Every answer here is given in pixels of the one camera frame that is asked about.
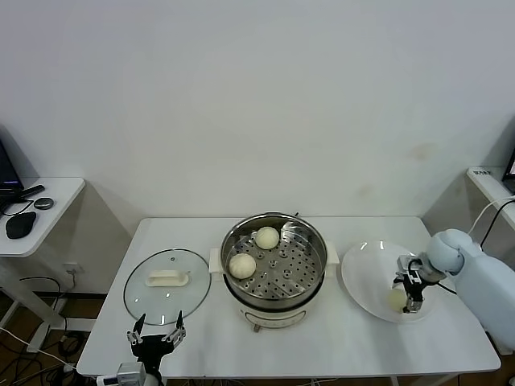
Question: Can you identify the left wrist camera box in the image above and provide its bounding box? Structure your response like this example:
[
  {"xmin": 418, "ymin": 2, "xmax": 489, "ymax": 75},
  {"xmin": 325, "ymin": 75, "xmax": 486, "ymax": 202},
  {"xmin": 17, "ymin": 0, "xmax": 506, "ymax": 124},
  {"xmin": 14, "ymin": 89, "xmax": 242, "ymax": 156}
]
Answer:
[{"xmin": 116, "ymin": 361, "xmax": 146, "ymax": 386}]

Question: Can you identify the black computer mouse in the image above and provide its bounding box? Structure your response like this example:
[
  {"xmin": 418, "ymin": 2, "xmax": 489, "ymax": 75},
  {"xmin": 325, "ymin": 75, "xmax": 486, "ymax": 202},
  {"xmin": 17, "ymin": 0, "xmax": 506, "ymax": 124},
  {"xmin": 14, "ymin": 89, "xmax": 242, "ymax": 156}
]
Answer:
[{"xmin": 4, "ymin": 211, "xmax": 37, "ymax": 240}]

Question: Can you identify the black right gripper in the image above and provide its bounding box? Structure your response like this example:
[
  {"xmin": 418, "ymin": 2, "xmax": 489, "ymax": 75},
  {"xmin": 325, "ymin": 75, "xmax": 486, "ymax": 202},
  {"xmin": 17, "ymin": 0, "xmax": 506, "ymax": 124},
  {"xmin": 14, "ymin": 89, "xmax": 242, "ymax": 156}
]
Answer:
[{"xmin": 392, "ymin": 275, "xmax": 426, "ymax": 315}]

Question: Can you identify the thin black desk cable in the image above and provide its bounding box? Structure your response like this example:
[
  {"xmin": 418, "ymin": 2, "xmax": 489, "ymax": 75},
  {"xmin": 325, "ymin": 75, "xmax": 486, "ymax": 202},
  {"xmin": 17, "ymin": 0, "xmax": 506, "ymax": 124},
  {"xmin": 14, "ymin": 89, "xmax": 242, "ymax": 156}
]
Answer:
[{"xmin": 2, "ymin": 197, "xmax": 34, "ymax": 218}]

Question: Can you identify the black remote bar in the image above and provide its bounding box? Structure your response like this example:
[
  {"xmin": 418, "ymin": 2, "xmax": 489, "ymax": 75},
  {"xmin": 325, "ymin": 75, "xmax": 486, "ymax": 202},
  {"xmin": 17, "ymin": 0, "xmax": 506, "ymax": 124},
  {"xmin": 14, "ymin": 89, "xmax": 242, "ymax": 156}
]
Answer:
[{"xmin": 16, "ymin": 184, "xmax": 45, "ymax": 199}]

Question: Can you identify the white side table with mouse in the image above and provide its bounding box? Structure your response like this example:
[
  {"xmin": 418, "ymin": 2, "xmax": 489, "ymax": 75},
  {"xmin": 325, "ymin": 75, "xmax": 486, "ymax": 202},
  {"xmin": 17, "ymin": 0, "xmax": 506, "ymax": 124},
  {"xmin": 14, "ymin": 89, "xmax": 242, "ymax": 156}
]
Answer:
[{"xmin": 0, "ymin": 176, "xmax": 87, "ymax": 353}]

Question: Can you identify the white round plate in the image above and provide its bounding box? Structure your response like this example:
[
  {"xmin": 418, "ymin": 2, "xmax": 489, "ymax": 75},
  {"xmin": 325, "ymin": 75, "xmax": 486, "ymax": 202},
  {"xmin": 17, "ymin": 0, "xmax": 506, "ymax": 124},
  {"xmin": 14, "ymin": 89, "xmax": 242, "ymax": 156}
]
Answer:
[{"xmin": 340, "ymin": 240, "xmax": 439, "ymax": 323}]

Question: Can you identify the black laptop computer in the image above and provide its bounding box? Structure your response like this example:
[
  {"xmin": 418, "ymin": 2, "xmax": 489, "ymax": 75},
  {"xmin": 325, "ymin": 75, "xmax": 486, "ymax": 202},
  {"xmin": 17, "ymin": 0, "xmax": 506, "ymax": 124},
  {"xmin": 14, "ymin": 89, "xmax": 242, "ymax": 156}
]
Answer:
[{"xmin": 0, "ymin": 132, "xmax": 24, "ymax": 216}]

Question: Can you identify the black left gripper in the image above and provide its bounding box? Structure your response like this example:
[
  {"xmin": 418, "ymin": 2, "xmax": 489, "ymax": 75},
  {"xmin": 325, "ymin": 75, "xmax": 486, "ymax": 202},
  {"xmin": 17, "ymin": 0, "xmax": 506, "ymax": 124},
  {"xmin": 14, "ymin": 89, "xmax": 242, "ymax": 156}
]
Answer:
[{"xmin": 126, "ymin": 310, "xmax": 187, "ymax": 372}]

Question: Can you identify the white side table with label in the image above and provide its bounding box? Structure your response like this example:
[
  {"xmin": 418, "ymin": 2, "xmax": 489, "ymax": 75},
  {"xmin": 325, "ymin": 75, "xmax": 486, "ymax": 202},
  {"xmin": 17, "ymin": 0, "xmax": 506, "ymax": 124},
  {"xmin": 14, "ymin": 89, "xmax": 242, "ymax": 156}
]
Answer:
[{"xmin": 466, "ymin": 166, "xmax": 515, "ymax": 357}]

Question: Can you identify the perforated steel steamer basket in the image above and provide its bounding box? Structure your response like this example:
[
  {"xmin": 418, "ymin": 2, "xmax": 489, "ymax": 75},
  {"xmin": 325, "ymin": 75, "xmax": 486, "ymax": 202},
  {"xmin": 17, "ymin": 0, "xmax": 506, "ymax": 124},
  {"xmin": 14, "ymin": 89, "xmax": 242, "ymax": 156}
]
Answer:
[{"xmin": 220, "ymin": 213, "xmax": 329, "ymax": 302}]

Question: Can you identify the white electric cooker pot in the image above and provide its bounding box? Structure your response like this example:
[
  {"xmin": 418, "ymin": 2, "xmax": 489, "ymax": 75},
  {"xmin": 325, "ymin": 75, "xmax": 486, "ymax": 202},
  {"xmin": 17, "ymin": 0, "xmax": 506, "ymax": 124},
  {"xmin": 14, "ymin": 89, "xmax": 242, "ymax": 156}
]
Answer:
[{"xmin": 208, "ymin": 239, "xmax": 340, "ymax": 334}]

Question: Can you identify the dark laptop with lit screen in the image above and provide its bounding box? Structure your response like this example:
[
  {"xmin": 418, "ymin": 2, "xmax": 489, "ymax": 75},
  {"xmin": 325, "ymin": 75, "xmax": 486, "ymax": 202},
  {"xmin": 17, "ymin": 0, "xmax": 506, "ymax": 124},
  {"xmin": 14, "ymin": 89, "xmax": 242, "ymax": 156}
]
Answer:
[{"xmin": 503, "ymin": 148, "xmax": 515, "ymax": 182}]

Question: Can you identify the white hanging cable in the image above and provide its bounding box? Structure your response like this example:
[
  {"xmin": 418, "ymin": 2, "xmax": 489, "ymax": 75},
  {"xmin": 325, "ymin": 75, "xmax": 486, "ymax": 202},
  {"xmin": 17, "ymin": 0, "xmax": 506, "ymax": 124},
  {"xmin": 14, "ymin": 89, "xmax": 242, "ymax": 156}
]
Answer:
[{"xmin": 466, "ymin": 196, "xmax": 515, "ymax": 238}]

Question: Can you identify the glass lid with white handle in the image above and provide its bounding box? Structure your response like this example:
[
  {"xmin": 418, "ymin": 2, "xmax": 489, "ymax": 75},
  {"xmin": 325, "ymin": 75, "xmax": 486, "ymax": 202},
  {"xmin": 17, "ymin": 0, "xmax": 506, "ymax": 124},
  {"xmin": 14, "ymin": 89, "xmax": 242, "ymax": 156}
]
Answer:
[{"xmin": 122, "ymin": 248, "xmax": 213, "ymax": 326}]

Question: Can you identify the white floor cable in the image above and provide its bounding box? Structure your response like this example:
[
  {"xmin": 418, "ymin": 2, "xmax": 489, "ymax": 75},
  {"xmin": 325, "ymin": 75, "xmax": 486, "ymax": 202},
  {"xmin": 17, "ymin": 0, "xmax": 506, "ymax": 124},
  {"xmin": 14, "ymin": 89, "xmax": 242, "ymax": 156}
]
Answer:
[{"xmin": 0, "ymin": 324, "xmax": 80, "ymax": 371}]

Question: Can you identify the white steamed baozi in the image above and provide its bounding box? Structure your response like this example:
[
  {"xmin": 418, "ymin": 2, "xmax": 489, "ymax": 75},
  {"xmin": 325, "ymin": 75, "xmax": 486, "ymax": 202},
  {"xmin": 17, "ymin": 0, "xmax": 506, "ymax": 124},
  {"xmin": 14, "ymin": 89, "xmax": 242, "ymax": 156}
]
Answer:
[
  {"xmin": 255, "ymin": 226, "xmax": 281, "ymax": 250},
  {"xmin": 228, "ymin": 253, "xmax": 258, "ymax": 279},
  {"xmin": 385, "ymin": 289, "xmax": 406, "ymax": 314}
]

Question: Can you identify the black floor cable tangle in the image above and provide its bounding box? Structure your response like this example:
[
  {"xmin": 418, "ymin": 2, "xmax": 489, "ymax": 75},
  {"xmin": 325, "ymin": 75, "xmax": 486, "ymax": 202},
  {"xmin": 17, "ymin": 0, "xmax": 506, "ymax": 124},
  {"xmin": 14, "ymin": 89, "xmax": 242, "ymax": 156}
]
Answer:
[{"xmin": 0, "ymin": 333, "xmax": 81, "ymax": 386}]

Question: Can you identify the black looped floor cable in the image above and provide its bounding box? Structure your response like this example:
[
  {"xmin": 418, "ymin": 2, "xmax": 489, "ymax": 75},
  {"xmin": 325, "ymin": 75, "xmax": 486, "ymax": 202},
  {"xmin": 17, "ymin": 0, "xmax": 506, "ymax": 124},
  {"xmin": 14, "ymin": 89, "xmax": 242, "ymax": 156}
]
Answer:
[{"xmin": 19, "ymin": 275, "xmax": 68, "ymax": 311}]

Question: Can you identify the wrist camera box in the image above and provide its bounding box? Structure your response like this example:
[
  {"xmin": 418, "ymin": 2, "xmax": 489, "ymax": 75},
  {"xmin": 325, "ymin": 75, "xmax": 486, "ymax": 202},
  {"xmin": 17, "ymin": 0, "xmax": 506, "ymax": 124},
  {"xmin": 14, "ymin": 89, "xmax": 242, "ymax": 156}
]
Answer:
[
  {"xmin": 116, "ymin": 361, "xmax": 146, "ymax": 386},
  {"xmin": 396, "ymin": 254, "xmax": 422, "ymax": 279}
]

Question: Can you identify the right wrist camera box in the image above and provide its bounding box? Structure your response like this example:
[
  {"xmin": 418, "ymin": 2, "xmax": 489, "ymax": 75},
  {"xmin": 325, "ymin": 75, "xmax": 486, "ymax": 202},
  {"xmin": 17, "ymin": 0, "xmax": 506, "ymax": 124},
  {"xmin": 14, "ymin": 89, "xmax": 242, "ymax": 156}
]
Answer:
[{"xmin": 396, "ymin": 254, "xmax": 422, "ymax": 279}]

